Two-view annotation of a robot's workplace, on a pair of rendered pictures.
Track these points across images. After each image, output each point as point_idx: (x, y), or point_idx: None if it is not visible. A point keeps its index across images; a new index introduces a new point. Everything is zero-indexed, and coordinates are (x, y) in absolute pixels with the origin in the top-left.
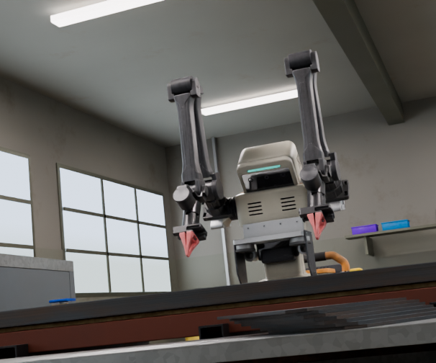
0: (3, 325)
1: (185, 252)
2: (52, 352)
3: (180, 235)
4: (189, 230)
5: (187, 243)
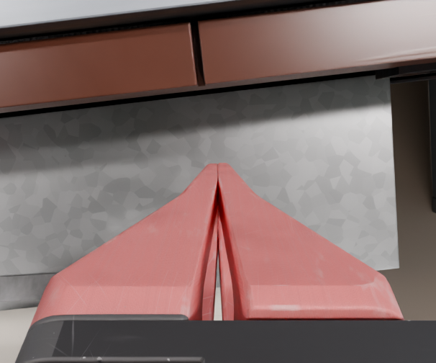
0: None
1: (234, 171)
2: None
3: (331, 256)
4: (93, 322)
5: (193, 202)
